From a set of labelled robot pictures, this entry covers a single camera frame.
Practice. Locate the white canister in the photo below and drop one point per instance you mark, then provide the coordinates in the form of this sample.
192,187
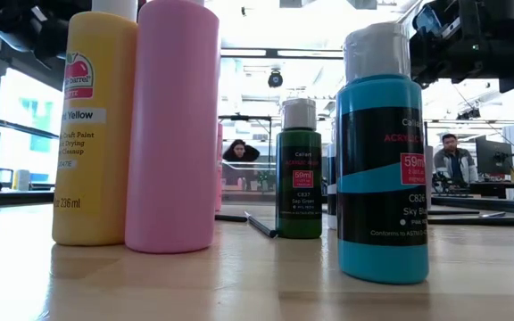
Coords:
21,179

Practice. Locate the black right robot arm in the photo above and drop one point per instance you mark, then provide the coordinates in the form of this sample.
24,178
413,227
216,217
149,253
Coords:
498,18

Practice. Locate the black ceiling camera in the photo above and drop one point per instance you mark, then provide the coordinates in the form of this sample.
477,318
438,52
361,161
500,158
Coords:
275,79

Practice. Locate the black track light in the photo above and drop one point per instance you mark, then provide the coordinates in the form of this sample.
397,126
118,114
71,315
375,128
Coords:
469,113

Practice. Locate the yellow large paint bottle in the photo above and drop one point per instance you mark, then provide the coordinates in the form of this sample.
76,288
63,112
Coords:
96,178

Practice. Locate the black aluminium table frame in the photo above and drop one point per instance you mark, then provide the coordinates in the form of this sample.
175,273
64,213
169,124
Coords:
507,206

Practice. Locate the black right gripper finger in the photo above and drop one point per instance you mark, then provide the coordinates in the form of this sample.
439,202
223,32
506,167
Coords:
435,64

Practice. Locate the black office desk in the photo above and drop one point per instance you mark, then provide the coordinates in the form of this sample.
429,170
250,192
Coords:
502,187

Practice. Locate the large window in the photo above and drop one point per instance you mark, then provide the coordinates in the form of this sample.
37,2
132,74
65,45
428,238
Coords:
29,134

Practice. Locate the long ceiling light strip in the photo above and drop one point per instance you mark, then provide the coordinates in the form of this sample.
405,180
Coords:
284,53

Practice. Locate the green small paint bottle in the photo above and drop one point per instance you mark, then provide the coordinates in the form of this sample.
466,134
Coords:
299,223

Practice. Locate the black computer monitor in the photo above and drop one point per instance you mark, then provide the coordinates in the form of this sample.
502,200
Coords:
493,156

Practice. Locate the sky blue small paint bottle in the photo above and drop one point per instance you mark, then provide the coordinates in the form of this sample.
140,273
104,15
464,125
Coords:
382,263

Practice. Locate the person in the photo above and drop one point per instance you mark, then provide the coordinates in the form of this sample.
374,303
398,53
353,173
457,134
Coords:
239,151
455,165

